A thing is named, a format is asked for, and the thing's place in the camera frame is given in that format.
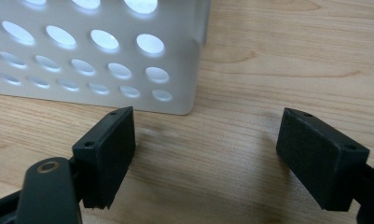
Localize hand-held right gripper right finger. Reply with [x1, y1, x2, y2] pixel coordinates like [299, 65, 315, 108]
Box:
[275, 106, 370, 213]

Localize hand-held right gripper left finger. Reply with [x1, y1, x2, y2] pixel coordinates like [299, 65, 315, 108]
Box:
[71, 105, 136, 210]

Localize white perforated plastic basket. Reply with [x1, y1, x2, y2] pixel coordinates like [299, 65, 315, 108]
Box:
[0, 0, 212, 116]

